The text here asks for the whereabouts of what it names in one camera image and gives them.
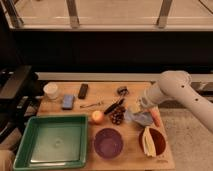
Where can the wooden board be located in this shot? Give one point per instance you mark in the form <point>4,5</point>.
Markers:
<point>131,158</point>

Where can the blue sponge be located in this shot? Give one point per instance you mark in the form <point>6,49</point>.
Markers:
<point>68,102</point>

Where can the purple bowl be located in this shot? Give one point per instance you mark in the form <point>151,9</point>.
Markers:
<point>108,143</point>

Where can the small dark clip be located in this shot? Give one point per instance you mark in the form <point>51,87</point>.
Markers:
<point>122,91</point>

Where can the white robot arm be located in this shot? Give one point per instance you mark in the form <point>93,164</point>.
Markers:
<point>177,85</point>

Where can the orange apple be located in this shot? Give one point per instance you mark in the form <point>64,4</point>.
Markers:
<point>97,117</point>

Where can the black handled utensil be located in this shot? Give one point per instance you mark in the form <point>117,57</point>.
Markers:
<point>113,106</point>

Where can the metal spoon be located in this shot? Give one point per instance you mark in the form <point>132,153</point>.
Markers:
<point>91,105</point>

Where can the green plastic tray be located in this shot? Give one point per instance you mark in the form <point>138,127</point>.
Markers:
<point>52,143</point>

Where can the yellow banana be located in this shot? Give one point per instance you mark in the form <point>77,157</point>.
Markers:
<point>148,143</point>

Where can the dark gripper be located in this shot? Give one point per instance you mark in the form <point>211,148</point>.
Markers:
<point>134,108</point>

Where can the orange carrot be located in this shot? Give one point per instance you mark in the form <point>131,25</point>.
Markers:
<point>155,117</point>

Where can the light blue towel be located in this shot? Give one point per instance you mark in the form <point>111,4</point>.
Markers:
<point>143,118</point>

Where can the black rectangular block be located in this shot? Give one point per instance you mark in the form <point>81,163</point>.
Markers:
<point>83,91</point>

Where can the white cup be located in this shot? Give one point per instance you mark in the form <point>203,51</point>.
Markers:
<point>51,90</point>

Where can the dark grape bunch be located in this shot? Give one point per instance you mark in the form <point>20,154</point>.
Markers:
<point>117,116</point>

